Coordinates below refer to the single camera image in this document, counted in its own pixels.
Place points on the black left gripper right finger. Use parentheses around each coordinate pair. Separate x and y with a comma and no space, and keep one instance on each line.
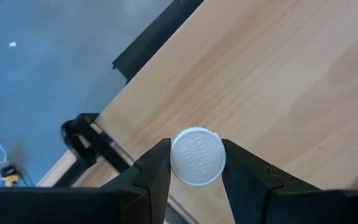
(247,186)

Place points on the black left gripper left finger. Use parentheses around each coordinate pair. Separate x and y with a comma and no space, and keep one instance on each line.
(154,174)

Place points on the magenta medicine bottle white cap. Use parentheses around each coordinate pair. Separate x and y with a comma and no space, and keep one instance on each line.
(197,156)

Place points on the white paper scrap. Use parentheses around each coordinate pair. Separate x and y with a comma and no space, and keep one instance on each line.
(12,44)

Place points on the black rear frame bar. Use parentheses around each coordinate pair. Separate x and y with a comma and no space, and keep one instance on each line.
(157,37)

